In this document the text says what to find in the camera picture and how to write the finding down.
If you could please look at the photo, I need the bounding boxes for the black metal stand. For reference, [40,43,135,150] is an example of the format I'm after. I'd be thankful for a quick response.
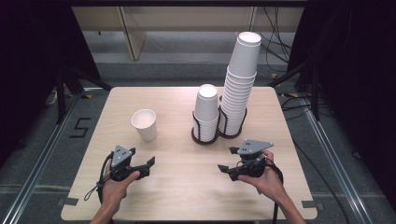
[266,59,322,122]
[55,64,114,125]

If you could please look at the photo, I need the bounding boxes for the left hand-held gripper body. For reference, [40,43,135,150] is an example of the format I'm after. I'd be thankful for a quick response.
[106,145,143,183]

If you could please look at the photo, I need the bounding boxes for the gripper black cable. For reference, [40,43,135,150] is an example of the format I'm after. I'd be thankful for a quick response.
[263,158,285,224]
[83,150,115,205]

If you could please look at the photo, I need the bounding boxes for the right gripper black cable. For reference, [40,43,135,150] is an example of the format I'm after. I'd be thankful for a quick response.
[263,158,285,224]

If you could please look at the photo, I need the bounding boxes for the white paper cup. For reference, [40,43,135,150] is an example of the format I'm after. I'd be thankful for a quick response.
[131,108,159,144]

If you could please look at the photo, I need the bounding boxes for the tall stack of cups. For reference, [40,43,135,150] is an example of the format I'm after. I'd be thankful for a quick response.
[218,31,262,137]

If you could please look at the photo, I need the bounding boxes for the bundle of black cables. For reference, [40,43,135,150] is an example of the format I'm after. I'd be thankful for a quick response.
[248,6,294,73]

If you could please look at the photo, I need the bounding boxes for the metal floor rail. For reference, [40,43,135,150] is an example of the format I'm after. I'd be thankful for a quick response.
[0,92,82,224]
[302,102,376,224]

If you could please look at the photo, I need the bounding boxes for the black curtain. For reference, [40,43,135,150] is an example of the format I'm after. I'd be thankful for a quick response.
[0,0,103,166]
[287,0,396,216]

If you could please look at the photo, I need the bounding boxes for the light wooden furniture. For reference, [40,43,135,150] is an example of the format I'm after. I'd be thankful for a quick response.
[72,6,304,62]

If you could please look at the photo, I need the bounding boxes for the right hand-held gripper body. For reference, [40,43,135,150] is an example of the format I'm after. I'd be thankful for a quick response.
[229,139,276,182]

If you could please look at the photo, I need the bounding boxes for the person's left hand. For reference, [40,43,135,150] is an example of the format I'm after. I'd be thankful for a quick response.
[100,161,141,213]

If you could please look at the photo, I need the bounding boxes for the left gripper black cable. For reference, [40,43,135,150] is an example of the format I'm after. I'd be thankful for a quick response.
[83,150,115,205]

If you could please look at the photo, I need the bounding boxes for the black floor cable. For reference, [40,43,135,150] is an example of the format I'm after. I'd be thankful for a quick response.
[279,92,351,224]

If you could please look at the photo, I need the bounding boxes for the person's right hand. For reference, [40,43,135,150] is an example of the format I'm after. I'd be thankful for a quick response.
[237,149,286,203]

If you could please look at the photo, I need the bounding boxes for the black wire cup holder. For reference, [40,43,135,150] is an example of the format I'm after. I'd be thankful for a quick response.
[191,105,248,147]

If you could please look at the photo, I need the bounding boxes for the black tape strip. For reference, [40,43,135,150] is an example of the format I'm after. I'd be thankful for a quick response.
[301,200,325,210]

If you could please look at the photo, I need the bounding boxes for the short stack of cups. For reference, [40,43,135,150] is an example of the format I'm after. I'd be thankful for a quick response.
[192,83,220,143]

